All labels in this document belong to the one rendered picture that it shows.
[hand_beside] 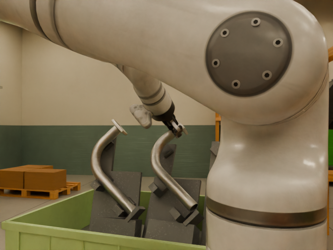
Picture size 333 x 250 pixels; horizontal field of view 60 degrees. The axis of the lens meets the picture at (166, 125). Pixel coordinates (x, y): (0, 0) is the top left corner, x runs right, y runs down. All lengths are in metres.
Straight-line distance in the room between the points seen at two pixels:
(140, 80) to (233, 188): 0.47
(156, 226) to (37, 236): 0.29
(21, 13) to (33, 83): 7.97
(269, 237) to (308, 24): 0.14
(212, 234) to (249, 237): 0.03
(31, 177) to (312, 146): 5.28
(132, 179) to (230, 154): 0.67
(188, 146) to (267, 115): 6.71
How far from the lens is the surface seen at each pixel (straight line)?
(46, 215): 0.91
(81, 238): 0.68
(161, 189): 0.88
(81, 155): 7.63
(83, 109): 7.59
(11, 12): 0.39
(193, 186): 0.88
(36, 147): 8.22
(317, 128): 0.27
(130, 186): 0.91
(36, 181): 5.39
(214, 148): 0.87
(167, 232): 0.80
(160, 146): 0.89
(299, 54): 0.19
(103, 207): 0.94
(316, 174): 0.24
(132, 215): 0.84
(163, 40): 0.22
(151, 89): 0.70
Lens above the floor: 1.18
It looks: 1 degrees up
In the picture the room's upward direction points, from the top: straight up
